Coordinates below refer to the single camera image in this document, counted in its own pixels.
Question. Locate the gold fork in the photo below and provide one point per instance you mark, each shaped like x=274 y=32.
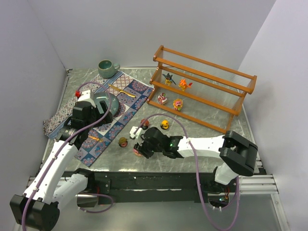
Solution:
x=96 y=138

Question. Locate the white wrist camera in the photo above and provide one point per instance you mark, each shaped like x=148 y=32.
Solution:
x=85 y=96
x=135 y=132

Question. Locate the orange wooden two-tier shelf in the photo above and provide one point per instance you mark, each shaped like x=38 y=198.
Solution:
x=215 y=97

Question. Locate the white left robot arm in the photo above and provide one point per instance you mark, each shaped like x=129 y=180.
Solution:
x=48 y=178

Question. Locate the patterned table runner cloth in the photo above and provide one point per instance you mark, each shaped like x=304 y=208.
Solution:
x=123 y=110

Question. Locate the orange fox figurine toy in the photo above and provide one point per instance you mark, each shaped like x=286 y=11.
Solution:
x=183 y=85

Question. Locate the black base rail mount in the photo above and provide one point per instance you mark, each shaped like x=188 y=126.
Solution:
x=129 y=187

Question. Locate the teal ceramic plate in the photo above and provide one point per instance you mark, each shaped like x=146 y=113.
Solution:
x=102 y=96

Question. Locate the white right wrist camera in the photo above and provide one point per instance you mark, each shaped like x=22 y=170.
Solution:
x=135 y=132

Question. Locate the yellow duck figurine toy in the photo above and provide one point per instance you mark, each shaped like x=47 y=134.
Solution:
x=164 y=125

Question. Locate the pink bear clover toy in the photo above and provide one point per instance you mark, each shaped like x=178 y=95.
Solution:
x=137 y=153

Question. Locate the olive-hat figurine toy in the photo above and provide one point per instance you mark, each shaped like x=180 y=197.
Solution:
x=123 y=142

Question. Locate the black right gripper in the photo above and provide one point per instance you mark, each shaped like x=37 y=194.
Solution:
x=141 y=147

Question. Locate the gold butter knife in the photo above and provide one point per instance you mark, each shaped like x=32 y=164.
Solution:
x=121 y=91

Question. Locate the red-haired figurine toy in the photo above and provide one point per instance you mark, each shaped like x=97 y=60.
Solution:
x=145 y=124

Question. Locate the strawberry cake toy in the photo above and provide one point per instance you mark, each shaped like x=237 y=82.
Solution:
x=162 y=99

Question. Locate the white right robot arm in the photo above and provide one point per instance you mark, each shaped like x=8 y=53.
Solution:
x=237 y=153

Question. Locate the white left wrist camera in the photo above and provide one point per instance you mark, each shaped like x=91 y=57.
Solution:
x=85 y=96

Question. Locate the pink sunflower pig toy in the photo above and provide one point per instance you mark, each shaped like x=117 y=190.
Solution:
x=178 y=104

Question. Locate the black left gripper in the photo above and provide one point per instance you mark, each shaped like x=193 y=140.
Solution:
x=101 y=111

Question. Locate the green ceramic mug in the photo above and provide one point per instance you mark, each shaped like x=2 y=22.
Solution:
x=107 y=69

